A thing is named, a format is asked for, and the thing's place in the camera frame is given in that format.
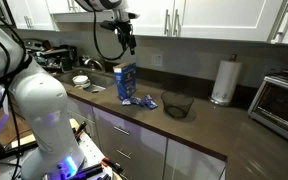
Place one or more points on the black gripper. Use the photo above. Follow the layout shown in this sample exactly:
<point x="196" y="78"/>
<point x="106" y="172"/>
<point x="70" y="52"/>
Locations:
<point x="122" y="28"/>

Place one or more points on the small blue snack packet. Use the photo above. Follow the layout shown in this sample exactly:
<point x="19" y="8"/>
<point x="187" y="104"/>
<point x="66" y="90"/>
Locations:
<point x="126" y="102"/>
<point x="137" y="101"/>

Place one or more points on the large blue snack packet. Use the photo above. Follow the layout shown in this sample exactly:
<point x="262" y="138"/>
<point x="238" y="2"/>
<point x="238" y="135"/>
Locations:
<point x="150" y="102"/>

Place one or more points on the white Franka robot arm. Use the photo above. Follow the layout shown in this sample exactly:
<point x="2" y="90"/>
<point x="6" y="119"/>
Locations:
<point x="44" y="106"/>

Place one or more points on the chrome sink faucet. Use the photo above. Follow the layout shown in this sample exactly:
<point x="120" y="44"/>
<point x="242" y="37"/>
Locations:
<point x="95" y="62"/>

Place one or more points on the blue cardboard box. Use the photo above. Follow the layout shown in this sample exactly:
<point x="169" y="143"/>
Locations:
<point x="125" y="81"/>

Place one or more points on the steel kitchen sink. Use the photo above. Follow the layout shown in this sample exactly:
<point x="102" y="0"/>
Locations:
<point x="100" y="80"/>

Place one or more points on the black coffee maker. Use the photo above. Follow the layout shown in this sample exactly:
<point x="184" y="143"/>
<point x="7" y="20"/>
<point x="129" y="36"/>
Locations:
<point x="71" y="55"/>

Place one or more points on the white bowl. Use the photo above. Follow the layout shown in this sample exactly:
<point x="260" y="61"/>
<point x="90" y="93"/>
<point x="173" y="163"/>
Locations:
<point x="80" y="80"/>

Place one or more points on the white under-sink cabinet door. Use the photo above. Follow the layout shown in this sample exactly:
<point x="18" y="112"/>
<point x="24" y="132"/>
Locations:
<point x="82" y="111"/>

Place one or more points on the silver toaster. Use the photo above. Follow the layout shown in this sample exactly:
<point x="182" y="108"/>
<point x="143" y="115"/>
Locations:
<point x="34" y="44"/>

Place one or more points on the black screwdriver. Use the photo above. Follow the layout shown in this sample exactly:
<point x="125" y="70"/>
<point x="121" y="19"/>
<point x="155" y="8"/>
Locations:
<point x="80" y="128"/>

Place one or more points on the white drawer stack front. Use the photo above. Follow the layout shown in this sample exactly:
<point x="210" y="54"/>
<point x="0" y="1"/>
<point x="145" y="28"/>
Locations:
<point x="140" y="146"/>

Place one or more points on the white paper towel roll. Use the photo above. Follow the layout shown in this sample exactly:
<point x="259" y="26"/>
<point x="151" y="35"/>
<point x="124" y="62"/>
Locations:
<point x="226" y="81"/>

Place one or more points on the metal paper towel holder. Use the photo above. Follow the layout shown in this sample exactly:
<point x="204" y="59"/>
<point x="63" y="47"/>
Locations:
<point x="233" y="57"/>

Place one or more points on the black bar tool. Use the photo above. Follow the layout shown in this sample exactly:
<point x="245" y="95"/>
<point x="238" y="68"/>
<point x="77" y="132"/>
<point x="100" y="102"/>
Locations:
<point x="90" y="170"/>

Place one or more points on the white lower cabinet door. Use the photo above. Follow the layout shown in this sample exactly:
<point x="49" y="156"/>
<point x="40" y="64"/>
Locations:
<point x="190" y="163"/>

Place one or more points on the silver toaster oven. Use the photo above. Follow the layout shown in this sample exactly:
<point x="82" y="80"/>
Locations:
<point x="277" y="106"/>

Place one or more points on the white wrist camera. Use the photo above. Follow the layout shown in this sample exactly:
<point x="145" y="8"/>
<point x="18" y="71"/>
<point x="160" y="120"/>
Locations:
<point x="124" y="15"/>

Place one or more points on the white wall outlet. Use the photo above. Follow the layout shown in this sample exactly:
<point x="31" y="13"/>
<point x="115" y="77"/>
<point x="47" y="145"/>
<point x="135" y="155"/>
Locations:
<point x="157" y="59"/>

